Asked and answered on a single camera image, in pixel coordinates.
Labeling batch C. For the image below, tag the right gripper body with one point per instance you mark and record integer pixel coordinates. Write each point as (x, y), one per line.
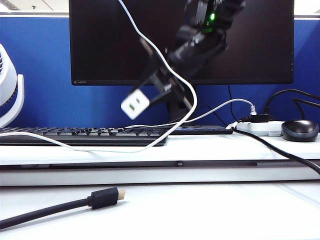
(197, 52)

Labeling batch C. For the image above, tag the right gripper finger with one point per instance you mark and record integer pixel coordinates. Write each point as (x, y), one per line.
(165, 96)
(150, 75)

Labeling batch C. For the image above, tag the white charging base block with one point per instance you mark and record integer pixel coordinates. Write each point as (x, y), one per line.
(135, 105)

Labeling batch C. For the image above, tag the black monitor stand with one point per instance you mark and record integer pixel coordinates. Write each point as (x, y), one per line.
(175, 115)

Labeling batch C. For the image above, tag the black ASUS monitor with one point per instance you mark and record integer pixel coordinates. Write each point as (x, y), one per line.
(100, 50)

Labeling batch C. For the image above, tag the black power adapter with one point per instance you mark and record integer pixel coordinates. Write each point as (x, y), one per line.
(260, 118)

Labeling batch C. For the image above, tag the black keyboard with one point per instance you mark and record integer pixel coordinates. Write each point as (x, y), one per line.
(75, 136)

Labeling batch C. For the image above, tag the white power strip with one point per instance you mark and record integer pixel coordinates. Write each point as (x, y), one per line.
(262, 128)

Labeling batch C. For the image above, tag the blue office partition panel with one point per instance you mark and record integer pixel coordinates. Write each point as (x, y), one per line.
(45, 62)

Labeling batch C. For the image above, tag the black computer mouse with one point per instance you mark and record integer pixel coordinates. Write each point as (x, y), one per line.
(300, 131)

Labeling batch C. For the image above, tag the white desk fan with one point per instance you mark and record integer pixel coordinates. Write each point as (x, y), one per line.
(11, 82)

